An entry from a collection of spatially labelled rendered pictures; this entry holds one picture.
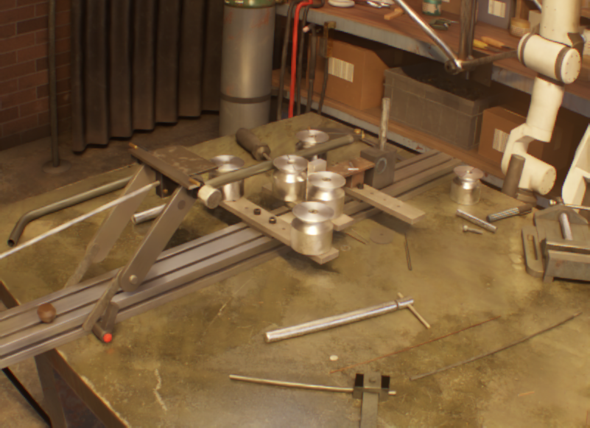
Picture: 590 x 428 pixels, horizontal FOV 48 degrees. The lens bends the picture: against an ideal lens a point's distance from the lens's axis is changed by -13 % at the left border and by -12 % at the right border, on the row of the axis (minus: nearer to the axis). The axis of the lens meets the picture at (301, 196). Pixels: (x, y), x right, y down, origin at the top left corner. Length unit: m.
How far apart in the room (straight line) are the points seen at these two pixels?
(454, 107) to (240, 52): 0.85
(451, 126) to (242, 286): 1.71
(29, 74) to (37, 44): 0.16
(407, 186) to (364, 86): 1.63
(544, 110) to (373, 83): 1.35
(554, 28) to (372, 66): 1.37
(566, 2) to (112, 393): 1.14
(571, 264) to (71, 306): 0.64
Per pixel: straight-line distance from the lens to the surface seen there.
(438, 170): 1.19
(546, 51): 1.48
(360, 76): 2.73
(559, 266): 0.98
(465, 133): 2.50
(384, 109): 1.07
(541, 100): 1.52
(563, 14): 1.48
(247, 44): 2.81
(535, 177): 1.53
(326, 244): 0.89
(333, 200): 0.96
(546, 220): 1.14
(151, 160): 0.84
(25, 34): 3.63
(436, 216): 1.11
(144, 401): 0.73
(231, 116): 2.92
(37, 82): 3.73
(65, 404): 1.14
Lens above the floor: 1.38
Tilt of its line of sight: 26 degrees down
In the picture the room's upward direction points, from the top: 4 degrees clockwise
